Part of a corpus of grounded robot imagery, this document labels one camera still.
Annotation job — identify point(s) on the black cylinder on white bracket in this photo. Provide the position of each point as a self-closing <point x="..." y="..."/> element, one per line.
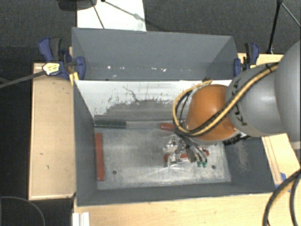
<point x="235" y="140"/>

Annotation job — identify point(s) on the red-brown flat block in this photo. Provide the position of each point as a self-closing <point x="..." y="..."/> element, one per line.
<point x="100" y="156"/>
<point x="167" y="126"/>

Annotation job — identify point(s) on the dark green flat block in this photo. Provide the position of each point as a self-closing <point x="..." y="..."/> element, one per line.
<point x="110" y="123"/>

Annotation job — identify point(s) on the pale wood board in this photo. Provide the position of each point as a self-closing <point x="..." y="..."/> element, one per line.
<point x="53" y="135"/>

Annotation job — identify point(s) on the grey metal bin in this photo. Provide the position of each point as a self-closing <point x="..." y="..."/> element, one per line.
<point x="145" y="55"/>

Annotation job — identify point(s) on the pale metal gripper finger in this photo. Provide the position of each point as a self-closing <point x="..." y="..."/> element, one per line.
<point x="176" y="160"/>
<point x="170" y="146"/>

